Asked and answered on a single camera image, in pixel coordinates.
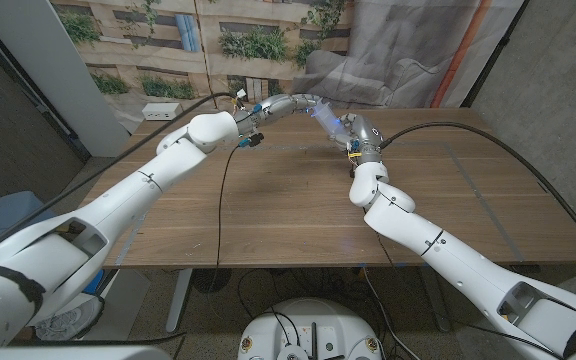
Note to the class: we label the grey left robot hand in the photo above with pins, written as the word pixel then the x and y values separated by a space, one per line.
pixel 278 106

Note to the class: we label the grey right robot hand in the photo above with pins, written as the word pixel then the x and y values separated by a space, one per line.
pixel 368 140

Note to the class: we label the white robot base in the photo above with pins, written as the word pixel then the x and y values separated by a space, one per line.
pixel 313 320

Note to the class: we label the black backdrop stand pole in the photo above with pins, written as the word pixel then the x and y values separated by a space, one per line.
pixel 493 55

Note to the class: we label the black round floor foot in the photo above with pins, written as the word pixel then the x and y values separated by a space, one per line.
pixel 211 281

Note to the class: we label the white table leg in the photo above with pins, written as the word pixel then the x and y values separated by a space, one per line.
pixel 437 300
pixel 178 300

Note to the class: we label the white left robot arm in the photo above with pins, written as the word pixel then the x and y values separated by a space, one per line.
pixel 143 185

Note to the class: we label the printed fabric backdrop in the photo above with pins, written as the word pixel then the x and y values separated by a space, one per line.
pixel 268 50

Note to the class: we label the white robot torso rim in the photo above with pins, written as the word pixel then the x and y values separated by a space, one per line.
pixel 68 354

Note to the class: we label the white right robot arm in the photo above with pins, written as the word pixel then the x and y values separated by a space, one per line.
pixel 443 250

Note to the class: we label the blue floor object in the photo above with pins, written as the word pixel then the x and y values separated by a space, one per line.
pixel 97 280

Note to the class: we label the grey sneaker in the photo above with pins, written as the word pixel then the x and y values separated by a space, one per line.
pixel 73 317

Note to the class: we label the clear plastic syringe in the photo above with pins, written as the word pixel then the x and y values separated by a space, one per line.
pixel 329 120

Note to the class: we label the white power outlet box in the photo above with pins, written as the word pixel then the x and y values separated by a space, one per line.
pixel 162 111

